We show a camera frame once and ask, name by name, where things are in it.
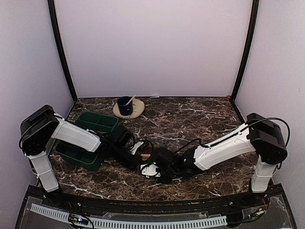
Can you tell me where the striped brown red sock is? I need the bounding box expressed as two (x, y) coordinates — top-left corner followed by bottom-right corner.
(140, 147), (153, 161)

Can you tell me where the green plastic divided tray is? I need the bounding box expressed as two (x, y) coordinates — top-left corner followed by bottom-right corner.
(55, 112), (119, 171)

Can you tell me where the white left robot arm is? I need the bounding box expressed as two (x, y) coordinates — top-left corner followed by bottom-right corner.
(19, 105), (150, 208)

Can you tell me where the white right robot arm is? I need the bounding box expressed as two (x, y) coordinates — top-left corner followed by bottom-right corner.
(140, 113), (290, 207)

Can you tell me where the dark blue cup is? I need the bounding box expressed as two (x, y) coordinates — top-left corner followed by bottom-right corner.
(117, 96), (133, 116)

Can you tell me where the small circuit board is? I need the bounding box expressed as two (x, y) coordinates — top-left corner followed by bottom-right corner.
(68, 214), (89, 225)

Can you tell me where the white slotted cable duct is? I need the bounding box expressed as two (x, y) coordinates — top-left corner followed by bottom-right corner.
(30, 204), (228, 229)

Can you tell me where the black front rail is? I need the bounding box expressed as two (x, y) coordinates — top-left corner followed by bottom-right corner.
(56, 193), (253, 214)

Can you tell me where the black left frame post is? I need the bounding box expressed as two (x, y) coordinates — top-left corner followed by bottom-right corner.
(47, 0), (78, 103)

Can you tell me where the black frame post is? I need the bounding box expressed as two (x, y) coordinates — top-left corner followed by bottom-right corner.
(230, 0), (259, 103)
(47, 0), (78, 103)

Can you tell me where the black right frame post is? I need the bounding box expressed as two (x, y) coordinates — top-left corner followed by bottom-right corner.
(230, 0), (259, 103)

